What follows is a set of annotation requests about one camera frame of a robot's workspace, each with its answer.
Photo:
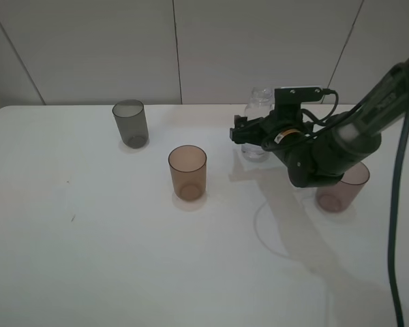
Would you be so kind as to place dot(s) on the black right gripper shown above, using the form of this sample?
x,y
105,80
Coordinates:
x,y
284,120

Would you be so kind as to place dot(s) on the clear plastic water bottle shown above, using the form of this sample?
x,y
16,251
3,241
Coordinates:
x,y
260,104

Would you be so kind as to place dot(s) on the brown translucent plastic cup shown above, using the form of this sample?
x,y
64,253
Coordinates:
x,y
188,168

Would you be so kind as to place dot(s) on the grey translucent plastic cup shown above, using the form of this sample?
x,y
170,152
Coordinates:
x,y
131,122

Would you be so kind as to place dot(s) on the pink translucent plastic cup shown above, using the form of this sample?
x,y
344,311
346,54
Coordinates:
x,y
337,198

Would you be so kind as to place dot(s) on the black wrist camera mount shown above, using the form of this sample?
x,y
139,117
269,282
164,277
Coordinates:
x,y
299,95

